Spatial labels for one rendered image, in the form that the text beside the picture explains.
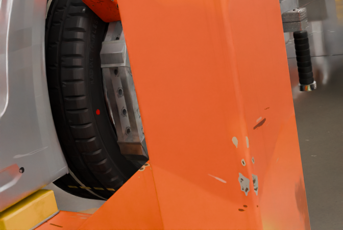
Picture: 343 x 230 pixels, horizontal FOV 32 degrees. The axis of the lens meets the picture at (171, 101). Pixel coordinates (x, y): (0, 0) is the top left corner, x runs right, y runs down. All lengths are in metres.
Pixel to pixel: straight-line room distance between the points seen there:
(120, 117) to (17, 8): 0.32
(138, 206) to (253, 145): 0.24
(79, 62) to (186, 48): 0.54
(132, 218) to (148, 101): 0.21
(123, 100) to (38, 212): 0.29
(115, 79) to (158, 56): 0.50
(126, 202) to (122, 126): 0.38
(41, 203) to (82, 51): 0.32
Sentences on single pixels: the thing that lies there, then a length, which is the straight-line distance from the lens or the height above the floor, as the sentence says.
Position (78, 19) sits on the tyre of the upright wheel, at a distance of 1.28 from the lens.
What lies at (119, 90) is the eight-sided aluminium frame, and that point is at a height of 0.87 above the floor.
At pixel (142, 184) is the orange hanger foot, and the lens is 0.89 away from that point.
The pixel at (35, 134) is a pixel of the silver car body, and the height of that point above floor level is 0.85.
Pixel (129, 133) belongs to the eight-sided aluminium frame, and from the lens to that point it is 1.31.
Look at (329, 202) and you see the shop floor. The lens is 2.67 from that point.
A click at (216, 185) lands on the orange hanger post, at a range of 0.79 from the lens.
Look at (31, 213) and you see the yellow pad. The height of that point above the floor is 0.71.
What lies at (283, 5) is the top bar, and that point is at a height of 0.97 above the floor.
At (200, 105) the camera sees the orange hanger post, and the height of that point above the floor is 0.94.
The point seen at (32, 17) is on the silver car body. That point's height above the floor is 1.07.
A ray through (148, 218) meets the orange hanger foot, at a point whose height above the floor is 0.76.
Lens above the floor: 1.14
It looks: 14 degrees down
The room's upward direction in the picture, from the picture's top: 11 degrees counter-clockwise
